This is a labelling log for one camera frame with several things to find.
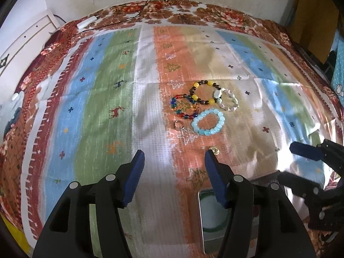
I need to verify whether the blue dotted fabric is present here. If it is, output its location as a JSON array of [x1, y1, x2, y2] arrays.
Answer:
[[331, 30, 344, 105]]

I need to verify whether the striped patterned cloth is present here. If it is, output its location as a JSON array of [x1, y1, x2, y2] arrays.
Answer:
[[20, 24, 339, 258]]

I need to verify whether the yellow hanging cloth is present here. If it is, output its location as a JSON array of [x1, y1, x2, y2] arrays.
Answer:
[[288, 0, 339, 64]]

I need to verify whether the white wooden headboard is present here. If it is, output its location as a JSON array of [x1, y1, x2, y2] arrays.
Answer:
[[1, 9, 60, 76]]

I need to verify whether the floral red bedspread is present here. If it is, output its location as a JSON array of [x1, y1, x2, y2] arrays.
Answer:
[[0, 0, 344, 258]]

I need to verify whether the light blue bead bracelet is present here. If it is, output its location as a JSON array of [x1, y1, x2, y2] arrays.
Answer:
[[190, 108, 226, 137]]

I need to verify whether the yellow and brown bead bracelet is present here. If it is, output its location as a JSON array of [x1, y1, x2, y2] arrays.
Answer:
[[188, 80, 223, 106]]

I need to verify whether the white pink stone bracelet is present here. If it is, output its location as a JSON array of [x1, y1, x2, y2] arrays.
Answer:
[[213, 87, 240, 112]]

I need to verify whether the multicolour glass bead bracelet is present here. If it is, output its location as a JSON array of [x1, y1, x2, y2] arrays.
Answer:
[[170, 93, 200, 120]]

